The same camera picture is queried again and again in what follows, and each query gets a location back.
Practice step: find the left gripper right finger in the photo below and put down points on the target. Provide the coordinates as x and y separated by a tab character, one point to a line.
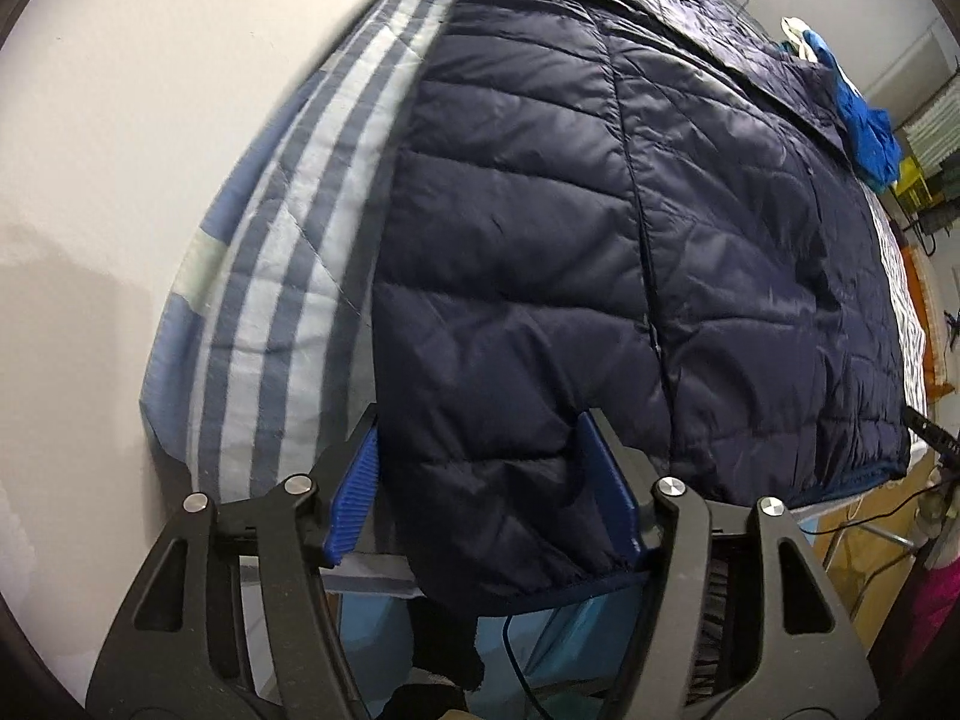
738	618

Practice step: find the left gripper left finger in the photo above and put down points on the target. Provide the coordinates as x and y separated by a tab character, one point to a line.
228	618

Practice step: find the navy puffer jacket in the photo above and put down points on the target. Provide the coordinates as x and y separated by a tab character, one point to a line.
636	207

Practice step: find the orange stool with cover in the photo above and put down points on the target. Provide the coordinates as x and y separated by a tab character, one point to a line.
938	368

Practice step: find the striped bed mattress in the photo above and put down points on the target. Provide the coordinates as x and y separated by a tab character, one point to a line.
263	357

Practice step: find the yellow box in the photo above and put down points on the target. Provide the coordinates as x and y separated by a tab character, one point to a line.
911	191

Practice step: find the blue white jacket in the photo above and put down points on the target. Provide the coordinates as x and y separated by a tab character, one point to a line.
874	149

